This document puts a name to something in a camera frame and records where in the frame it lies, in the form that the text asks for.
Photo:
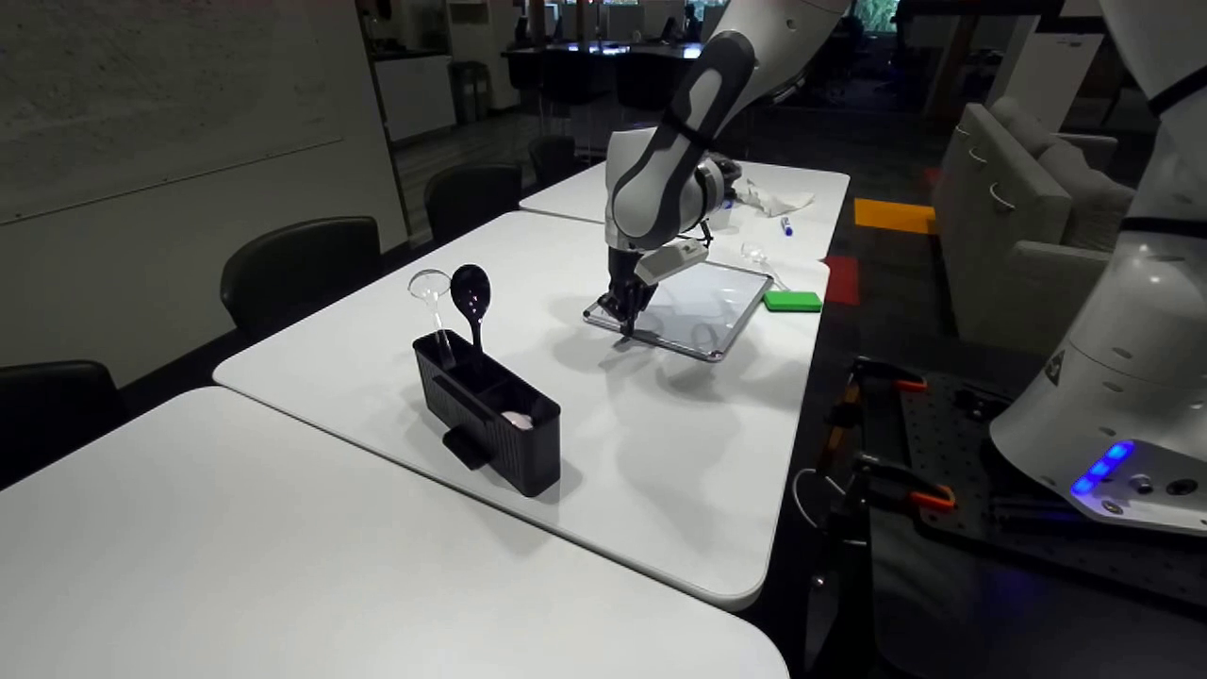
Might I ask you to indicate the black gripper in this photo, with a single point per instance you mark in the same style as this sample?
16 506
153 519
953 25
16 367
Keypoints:
626 271

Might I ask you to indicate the metal framed whiteboard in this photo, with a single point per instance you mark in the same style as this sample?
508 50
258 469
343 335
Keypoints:
699 311

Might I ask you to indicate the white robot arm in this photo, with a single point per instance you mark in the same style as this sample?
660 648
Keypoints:
1116 379

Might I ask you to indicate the green board eraser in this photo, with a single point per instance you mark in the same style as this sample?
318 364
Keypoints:
792 299

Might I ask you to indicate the black ladle spoon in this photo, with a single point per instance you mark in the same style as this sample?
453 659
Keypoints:
473 290

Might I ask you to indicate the black rectangular container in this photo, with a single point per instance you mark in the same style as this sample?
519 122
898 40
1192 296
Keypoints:
491 420

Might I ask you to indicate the blue pen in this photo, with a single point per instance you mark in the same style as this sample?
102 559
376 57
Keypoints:
787 228

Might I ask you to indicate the clear round rim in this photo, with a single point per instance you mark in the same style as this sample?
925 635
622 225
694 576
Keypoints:
427 284

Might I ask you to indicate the orange black clamp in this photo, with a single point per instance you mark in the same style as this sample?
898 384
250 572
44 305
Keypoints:
880 379
918 493

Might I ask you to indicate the black office chair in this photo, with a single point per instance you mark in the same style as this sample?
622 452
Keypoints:
304 270
50 415

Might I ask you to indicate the white armchair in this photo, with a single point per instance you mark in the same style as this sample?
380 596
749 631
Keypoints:
1021 211

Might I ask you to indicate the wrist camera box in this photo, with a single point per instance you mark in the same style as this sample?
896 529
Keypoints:
671 262

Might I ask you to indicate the black robot mount table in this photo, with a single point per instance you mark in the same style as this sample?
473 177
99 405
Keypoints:
1006 550

